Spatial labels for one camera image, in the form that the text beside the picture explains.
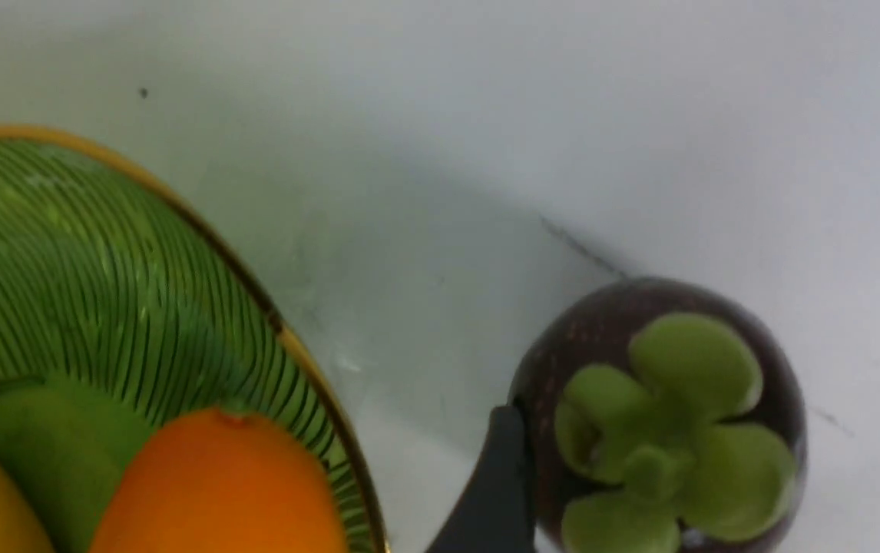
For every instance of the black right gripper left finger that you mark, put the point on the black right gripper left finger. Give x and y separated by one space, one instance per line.
494 512

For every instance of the dark purple plastic mangosteen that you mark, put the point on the dark purple plastic mangosteen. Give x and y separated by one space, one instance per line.
662 417

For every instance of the orange plastic mango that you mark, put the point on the orange plastic mango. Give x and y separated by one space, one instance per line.
214 481

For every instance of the green plastic starfruit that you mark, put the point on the green plastic starfruit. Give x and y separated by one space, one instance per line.
66 444

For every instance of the green glass leaf plate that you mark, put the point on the green glass leaf plate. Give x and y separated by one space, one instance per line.
108 278

